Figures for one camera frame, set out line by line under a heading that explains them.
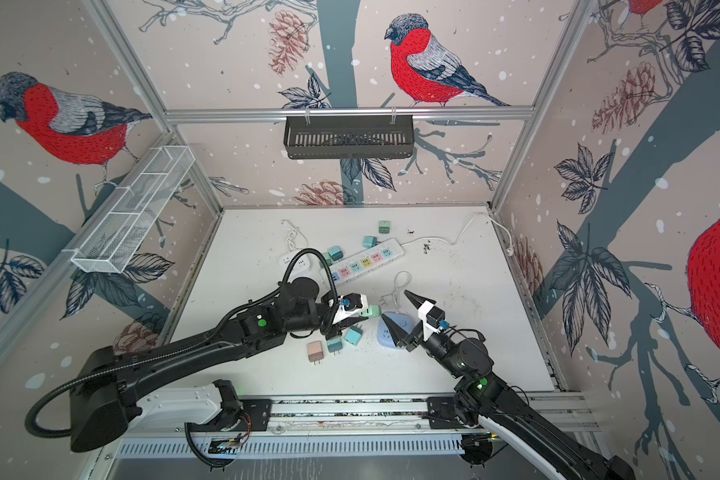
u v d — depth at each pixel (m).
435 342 0.62
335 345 0.84
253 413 0.73
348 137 1.07
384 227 1.13
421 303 0.70
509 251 1.10
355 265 0.99
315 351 0.83
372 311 0.68
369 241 1.07
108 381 0.42
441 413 0.73
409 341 0.61
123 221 0.76
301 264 1.01
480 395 0.58
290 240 1.09
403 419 0.73
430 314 0.57
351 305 0.58
